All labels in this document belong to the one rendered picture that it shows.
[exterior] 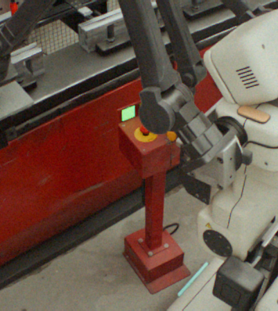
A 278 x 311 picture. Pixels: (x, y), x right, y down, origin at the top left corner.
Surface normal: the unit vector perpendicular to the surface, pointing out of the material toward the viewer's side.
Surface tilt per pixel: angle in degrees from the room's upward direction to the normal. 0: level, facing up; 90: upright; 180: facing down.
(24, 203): 90
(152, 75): 70
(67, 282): 0
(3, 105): 0
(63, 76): 0
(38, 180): 93
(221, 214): 90
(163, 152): 90
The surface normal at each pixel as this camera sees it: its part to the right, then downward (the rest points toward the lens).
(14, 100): 0.00, -0.69
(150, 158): 0.51, 0.62
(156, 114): -0.53, 0.50
